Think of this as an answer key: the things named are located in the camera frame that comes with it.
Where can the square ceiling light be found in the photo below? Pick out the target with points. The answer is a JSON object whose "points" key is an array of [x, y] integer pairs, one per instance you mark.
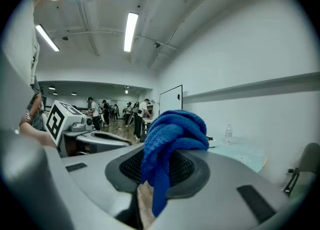
{"points": [[127, 90]]}

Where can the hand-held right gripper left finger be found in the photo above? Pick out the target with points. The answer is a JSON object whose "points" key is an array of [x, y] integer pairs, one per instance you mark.
{"points": [[95, 179]]}

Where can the long ceiling light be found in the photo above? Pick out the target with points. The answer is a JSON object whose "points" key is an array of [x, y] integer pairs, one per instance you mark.
{"points": [[130, 32], [47, 37]]}

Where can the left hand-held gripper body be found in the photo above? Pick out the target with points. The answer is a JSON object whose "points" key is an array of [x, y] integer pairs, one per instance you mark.
{"points": [[58, 121]]}

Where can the person's light shirt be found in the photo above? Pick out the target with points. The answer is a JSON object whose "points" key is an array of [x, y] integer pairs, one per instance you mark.
{"points": [[15, 61]]}

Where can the person's left forearm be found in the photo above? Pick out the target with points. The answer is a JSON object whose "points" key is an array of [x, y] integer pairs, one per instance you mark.
{"points": [[37, 136]]}

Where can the blue cloth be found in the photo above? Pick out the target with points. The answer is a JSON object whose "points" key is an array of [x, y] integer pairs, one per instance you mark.
{"points": [[172, 133]]}

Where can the grey chair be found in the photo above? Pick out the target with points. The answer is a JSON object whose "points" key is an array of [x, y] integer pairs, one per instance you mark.
{"points": [[310, 158]]}

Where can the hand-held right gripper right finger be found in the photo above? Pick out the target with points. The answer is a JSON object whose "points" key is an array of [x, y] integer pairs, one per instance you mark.
{"points": [[220, 174]]}

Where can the whiteboard on black stand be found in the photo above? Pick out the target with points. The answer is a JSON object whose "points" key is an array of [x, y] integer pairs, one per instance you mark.
{"points": [[171, 101]]}

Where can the white desk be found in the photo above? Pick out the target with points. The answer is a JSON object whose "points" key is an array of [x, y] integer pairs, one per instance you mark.
{"points": [[147, 122]]}

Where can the black ceiling spotlight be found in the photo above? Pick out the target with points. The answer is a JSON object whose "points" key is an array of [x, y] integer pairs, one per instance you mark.
{"points": [[157, 44], [65, 38]]}

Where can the clear plastic bottle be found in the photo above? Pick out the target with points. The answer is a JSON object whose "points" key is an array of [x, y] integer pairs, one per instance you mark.
{"points": [[228, 135]]}

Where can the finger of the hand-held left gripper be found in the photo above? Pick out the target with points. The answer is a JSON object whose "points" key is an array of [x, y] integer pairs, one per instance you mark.
{"points": [[105, 145], [107, 135]]}

